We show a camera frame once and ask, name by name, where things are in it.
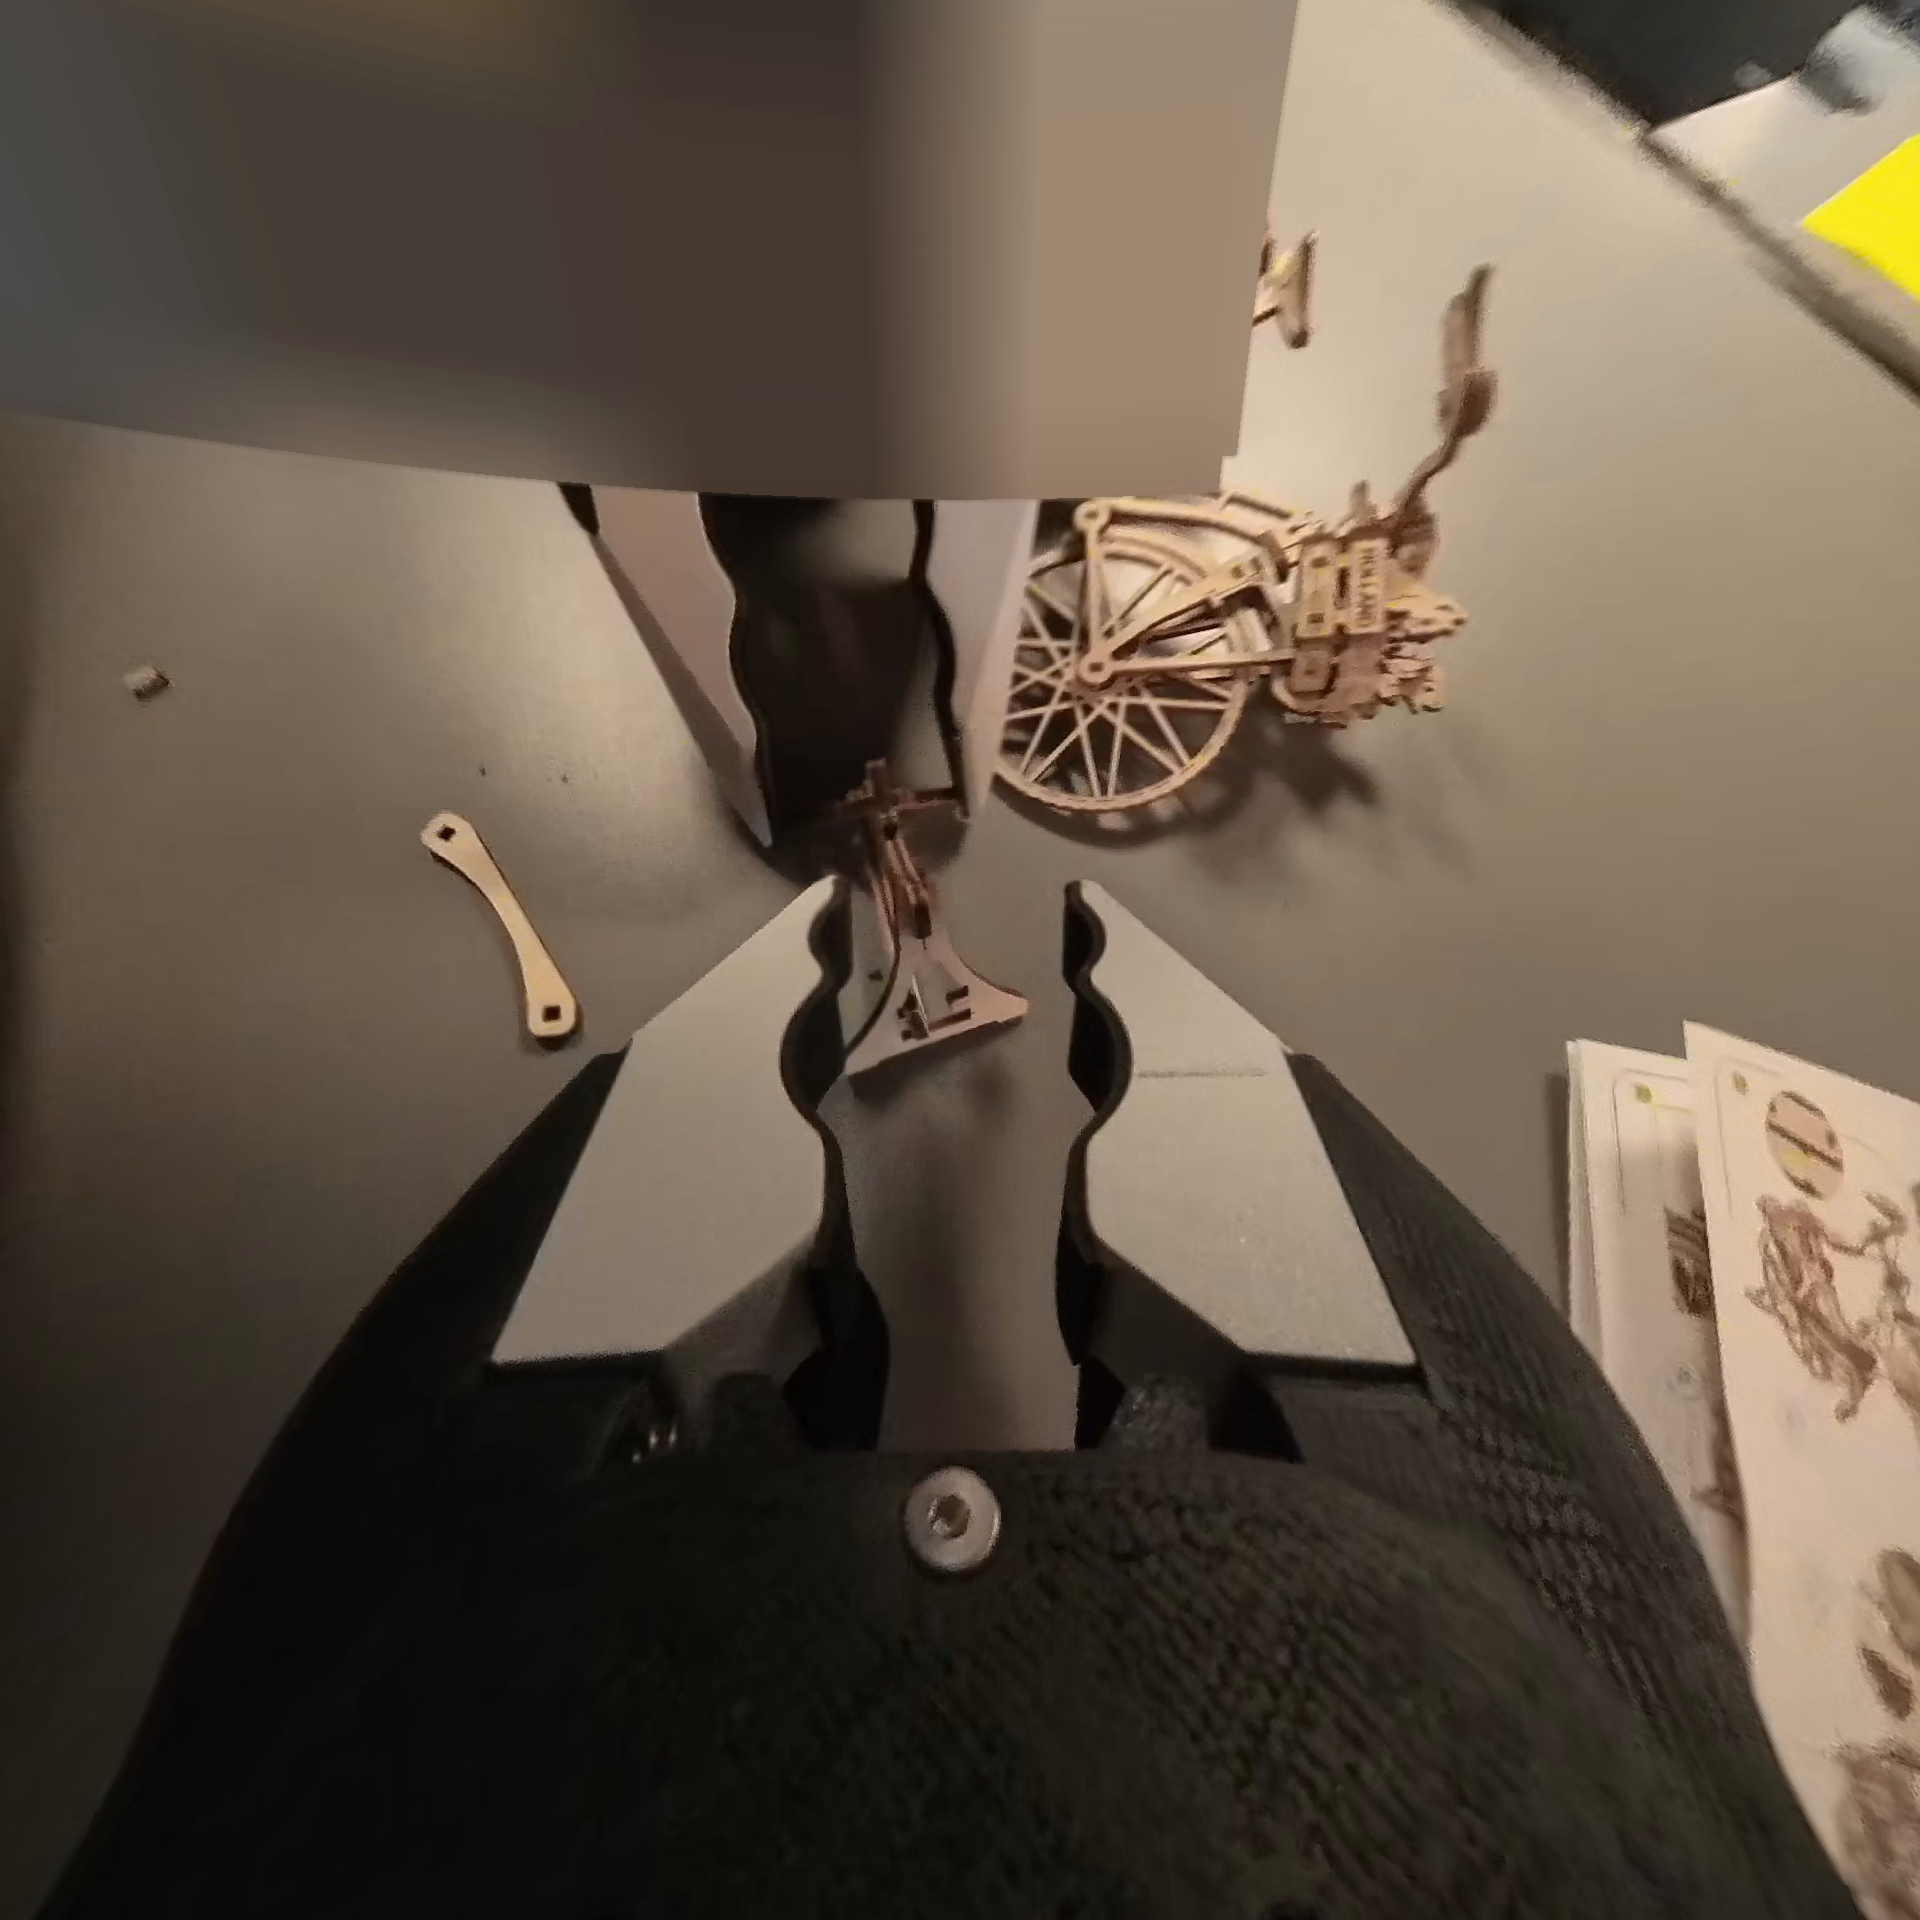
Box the wooden model stand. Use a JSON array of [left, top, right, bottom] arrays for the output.
[[816, 757, 1034, 1082]]

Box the curved wooden bar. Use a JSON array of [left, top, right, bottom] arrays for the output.
[[419, 811, 586, 1054]]

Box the black flat case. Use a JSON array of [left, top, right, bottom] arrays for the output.
[[1440, 0, 1920, 122]]

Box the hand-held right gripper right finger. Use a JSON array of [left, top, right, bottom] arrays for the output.
[[1062, 883, 1419, 1391]]

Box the wooden bicycle model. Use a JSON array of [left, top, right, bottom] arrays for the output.
[[995, 225, 1501, 824]]

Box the yellow sticky note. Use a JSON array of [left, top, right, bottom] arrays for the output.
[[1796, 133, 1920, 283]]

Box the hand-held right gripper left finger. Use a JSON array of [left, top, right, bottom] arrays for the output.
[[487, 878, 847, 1391]]

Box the printed instruction sheet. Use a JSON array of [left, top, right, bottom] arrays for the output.
[[1679, 1018, 1920, 1920], [1563, 1032, 1760, 1659]]

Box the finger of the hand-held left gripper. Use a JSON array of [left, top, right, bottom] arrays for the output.
[[903, 497, 1040, 824], [562, 486, 778, 848]]

